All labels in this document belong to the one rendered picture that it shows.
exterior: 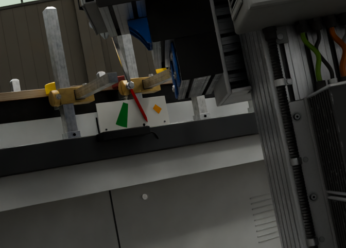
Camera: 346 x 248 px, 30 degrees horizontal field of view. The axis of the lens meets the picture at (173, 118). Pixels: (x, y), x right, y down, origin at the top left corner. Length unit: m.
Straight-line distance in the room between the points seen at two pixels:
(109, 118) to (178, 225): 0.56
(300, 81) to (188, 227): 1.36
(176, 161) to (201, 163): 0.10
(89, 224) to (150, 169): 0.30
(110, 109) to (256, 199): 0.83
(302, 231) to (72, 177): 1.02
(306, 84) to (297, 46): 0.07
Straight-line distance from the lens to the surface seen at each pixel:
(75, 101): 2.05
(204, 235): 2.49
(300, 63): 1.19
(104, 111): 2.09
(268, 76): 1.18
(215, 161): 2.30
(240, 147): 2.37
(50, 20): 2.10
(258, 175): 2.66
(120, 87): 2.16
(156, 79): 2.09
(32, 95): 2.23
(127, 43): 2.19
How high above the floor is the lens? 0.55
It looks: 5 degrees up
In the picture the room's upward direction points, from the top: 11 degrees counter-clockwise
